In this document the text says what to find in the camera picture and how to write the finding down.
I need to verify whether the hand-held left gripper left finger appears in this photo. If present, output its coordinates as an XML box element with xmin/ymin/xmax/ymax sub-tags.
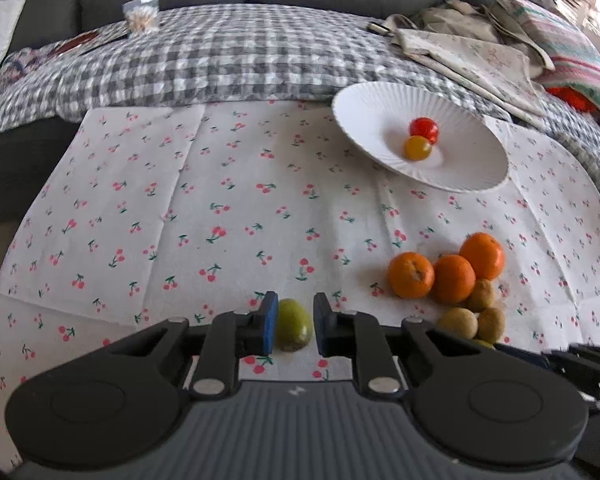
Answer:
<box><xmin>100</xmin><ymin>291</ymin><xmax>279</xmax><ymax>397</ymax></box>

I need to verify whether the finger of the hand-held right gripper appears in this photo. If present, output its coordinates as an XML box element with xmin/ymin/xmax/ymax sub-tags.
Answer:
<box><xmin>494</xmin><ymin>342</ymin><xmax>600</xmax><ymax>406</ymax></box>

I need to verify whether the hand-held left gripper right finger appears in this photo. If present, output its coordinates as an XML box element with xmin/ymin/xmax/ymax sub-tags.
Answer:
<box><xmin>313</xmin><ymin>292</ymin><xmax>496</xmax><ymax>396</ymax></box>

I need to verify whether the small green fruit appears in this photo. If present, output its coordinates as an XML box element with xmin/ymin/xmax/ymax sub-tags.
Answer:
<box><xmin>277</xmin><ymin>298</ymin><xmax>313</xmax><ymax>352</ymax></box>

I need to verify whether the small brownish fruit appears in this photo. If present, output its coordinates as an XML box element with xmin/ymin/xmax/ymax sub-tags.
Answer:
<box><xmin>477</xmin><ymin>306</ymin><xmax>506</xmax><ymax>343</ymax></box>
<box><xmin>437</xmin><ymin>308</ymin><xmax>479</xmax><ymax>341</ymax></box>
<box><xmin>466</xmin><ymin>278</ymin><xmax>496</xmax><ymax>312</ymax></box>

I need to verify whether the blemished orange mandarin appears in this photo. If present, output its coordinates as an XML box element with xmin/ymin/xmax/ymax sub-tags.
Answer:
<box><xmin>386</xmin><ymin>252</ymin><xmax>436</xmax><ymax>300</ymax></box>

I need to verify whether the yellow cherry tomato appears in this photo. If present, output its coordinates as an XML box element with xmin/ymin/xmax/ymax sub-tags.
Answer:
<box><xmin>403</xmin><ymin>135</ymin><xmax>434</xmax><ymax>162</ymax></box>

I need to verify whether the white ribbed plate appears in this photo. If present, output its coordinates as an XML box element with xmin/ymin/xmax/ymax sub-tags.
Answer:
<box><xmin>331</xmin><ymin>81</ymin><xmax>510</xmax><ymax>193</ymax></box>

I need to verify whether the red cherry tomato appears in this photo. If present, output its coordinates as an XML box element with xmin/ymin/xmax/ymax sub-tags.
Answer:
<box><xmin>410</xmin><ymin>117</ymin><xmax>441</xmax><ymax>145</ymax></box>

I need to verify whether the cherry print tablecloth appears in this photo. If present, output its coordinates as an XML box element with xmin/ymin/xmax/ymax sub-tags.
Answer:
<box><xmin>0</xmin><ymin>100</ymin><xmax>600</xmax><ymax>471</ymax></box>

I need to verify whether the grey checkered blanket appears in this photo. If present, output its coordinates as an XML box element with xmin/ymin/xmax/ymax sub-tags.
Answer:
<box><xmin>0</xmin><ymin>4</ymin><xmax>600</xmax><ymax>211</ymax></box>

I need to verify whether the orange fuzzy cloth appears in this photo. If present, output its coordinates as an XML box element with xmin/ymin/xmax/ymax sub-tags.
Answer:
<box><xmin>547</xmin><ymin>85</ymin><xmax>597</xmax><ymax>112</ymax></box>

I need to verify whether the folded floral cloth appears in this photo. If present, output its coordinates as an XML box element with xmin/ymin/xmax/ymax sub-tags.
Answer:
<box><xmin>395</xmin><ymin>27</ymin><xmax>548</xmax><ymax>128</ymax></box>

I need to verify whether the striped colourful cushion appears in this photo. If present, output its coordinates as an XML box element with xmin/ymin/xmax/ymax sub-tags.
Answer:
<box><xmin>487</xmin><ymin>0</ymin><xmax>600</xmax><ymax>123</ymax></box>

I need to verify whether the black pen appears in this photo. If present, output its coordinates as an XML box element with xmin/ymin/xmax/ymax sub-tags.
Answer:
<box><xmin>80</xmin><ymin>34</ymin><xmax>131</xmax><ymax>56</ymax></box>

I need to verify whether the bag of cotton swabs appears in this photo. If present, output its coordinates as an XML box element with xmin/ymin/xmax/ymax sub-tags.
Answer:
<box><xmin>122</xmin><ymin>0</ymin><xmax>160</xmax><ymax>36</ymax></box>

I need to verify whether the beige cloth bag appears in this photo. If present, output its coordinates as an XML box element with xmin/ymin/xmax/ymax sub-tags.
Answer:
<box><xmin>387</xmin><ymin>0</ymin><xmax>556</xmax><ymax>81</ymax></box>

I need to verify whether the red oval object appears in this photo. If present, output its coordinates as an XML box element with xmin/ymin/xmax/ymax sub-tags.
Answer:
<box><xmin>45</xmin><ymin>31</ymin><xmax>101</xmax><ymax>58</ymax></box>

